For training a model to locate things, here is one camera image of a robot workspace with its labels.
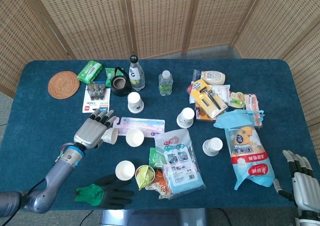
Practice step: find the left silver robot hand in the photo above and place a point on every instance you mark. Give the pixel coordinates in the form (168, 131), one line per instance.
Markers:
(90, 133)

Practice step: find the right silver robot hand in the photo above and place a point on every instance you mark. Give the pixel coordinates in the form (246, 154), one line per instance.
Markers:
(306, 191)

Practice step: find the white floral paper cup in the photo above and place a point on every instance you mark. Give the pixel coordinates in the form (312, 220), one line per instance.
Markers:
(111, 136)
(212, 147)
(125, 170)
(135, 137)

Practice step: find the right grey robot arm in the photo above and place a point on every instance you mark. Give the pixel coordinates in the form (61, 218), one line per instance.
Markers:
(308, 219)

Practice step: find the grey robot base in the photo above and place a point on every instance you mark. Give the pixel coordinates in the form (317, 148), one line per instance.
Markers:
(155, 217)

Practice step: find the paper cup holding wrappers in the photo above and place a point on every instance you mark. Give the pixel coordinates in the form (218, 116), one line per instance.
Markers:
(151, 178)

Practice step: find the stack of floral paper cups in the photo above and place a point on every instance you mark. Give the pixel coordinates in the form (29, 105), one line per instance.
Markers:
(135, 103)
(185, 118)

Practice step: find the round woven rattan coaster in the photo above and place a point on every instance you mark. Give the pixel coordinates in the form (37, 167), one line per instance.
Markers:
(63, 84)

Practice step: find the black tape roll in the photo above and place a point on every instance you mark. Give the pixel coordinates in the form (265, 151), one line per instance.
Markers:
(120, 86)

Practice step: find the pastel toothbrush pack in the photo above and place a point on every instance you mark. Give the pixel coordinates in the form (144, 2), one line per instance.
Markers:
(150, 125)

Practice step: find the small green sachet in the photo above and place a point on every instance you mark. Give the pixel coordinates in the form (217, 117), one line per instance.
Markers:
(109, 76)

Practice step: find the green wet wipes pack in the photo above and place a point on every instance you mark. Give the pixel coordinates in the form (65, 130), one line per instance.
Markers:
(90, 71)

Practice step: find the black and green work glove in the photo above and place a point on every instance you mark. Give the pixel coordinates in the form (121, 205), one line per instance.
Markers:
(110, 192)

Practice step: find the light green crumpled wrapper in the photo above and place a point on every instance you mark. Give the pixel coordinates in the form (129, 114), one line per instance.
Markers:
(143, 176)

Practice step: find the green flat sachet with barcode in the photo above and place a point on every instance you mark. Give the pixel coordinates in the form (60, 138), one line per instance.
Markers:
(155, 157)

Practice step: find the blue sponge bag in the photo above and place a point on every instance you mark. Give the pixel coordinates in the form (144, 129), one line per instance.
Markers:
(246, 151)

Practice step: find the tall clear black-capped bottle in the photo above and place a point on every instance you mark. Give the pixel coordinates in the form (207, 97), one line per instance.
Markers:
(136, 78)

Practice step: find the crumpled orange snack wrapper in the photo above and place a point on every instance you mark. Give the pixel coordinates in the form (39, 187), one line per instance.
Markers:
(160, 183)

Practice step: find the small green-label water bottle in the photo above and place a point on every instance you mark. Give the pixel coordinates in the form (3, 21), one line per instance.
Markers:
(165, 84)

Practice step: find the blue cleaning cloth pack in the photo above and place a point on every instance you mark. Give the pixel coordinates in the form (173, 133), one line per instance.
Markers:
(180, 161)

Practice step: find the pink and orange blister pack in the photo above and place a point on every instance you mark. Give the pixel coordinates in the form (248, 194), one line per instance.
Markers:
(251, 102)

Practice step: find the red and white packet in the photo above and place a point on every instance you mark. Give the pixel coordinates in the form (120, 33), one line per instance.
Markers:
(190, 88)

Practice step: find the orange and blue box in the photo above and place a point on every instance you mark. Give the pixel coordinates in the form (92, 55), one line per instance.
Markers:
(201, 114)

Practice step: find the yellow razor blister pack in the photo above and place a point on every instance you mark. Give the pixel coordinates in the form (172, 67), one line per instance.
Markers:
(207, 98)

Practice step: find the white plastic pouch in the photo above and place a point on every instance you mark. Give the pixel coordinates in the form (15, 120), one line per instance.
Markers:
(223, 91)

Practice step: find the woven bamboo folding screen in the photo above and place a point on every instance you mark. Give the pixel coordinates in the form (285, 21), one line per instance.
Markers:
(160, 18)

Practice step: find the cream squeeze bottle in bag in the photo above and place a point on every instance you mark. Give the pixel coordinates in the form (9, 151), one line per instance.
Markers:
(212, 76)

